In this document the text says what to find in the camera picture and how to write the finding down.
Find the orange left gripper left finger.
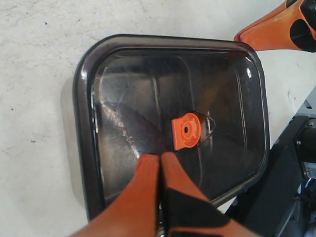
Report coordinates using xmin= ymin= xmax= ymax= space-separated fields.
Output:
xmin=72 ymin=154 xmax=159 ymax=237

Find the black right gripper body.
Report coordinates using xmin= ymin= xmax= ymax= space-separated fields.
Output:
xmin=286 ymin=0 xmax=316 ymax=52

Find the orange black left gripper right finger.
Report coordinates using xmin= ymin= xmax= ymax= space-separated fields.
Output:
xmin=161 ymin=152 xmax=247 ymax=237

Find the stainless steel lunch box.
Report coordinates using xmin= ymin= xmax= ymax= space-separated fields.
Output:
xmin=60 ymin=79 xmax=85 ymax=207

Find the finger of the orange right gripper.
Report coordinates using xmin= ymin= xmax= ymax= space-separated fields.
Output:
xmin=234 ymin=1 xmax=302 ymax=51

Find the red toy sausage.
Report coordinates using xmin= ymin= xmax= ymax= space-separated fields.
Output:
xmin=101 ymin=102 xmax=166 ymax=157

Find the dark transparent container lid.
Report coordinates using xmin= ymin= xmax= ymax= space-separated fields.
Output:
xmin=73 ymin=35 xmax=270 ymax=220

